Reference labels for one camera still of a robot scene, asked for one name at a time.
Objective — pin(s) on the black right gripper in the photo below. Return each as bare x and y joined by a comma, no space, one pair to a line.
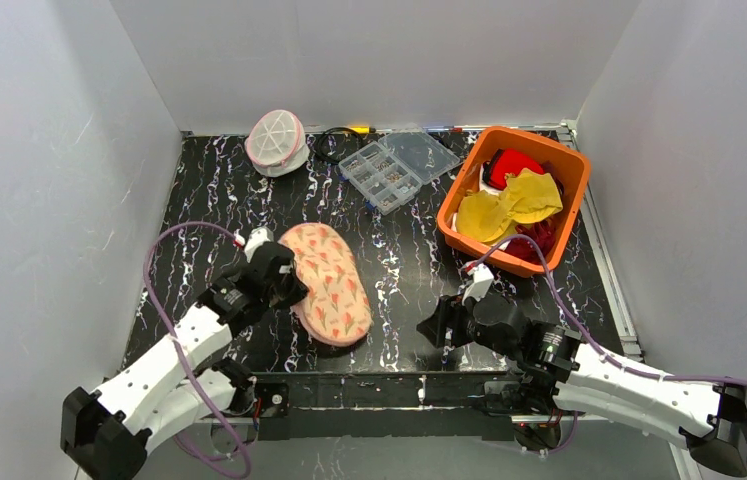
446,323

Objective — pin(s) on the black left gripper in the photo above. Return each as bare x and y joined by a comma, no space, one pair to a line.
286,283

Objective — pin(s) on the floral mesh laundry bag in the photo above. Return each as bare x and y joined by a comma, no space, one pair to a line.
336,310

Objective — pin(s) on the white round mesh laundry bag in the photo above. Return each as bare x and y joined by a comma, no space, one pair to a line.
277,146

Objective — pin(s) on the yellow bra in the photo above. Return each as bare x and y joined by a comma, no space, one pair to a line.
527,199

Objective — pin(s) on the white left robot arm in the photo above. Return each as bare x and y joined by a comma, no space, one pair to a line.
110,431

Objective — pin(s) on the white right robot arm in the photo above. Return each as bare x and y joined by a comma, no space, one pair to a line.
708,418

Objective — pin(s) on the red bra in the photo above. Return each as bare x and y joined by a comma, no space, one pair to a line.
507,163

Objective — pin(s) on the clear plastic screw organizer box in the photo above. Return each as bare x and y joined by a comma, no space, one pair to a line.
391,171

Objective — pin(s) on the orange plastic bin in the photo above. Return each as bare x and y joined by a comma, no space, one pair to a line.
534,248

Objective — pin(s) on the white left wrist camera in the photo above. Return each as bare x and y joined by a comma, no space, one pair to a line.
250,244

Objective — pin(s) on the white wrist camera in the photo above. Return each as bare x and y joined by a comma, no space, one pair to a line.
250,244
478,284

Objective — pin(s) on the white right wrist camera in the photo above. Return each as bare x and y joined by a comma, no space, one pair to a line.
478,284

